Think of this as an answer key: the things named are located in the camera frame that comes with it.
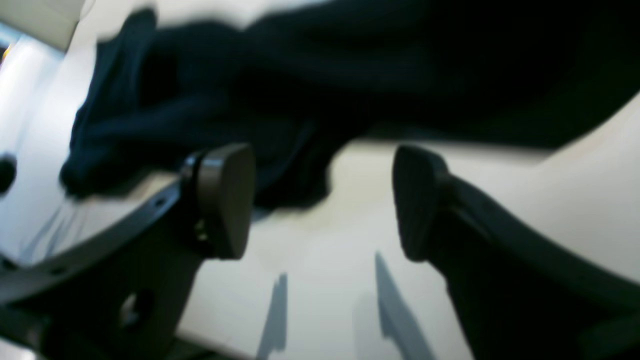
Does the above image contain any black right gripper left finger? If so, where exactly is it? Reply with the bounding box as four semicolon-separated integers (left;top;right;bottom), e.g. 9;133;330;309
0;143;256;360

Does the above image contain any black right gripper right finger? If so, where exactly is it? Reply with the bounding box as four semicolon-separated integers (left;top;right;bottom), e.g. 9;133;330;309
391;145;640;360

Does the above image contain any black t-shirt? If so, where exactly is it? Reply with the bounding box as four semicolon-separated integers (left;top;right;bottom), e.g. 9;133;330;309
59;0;639;209

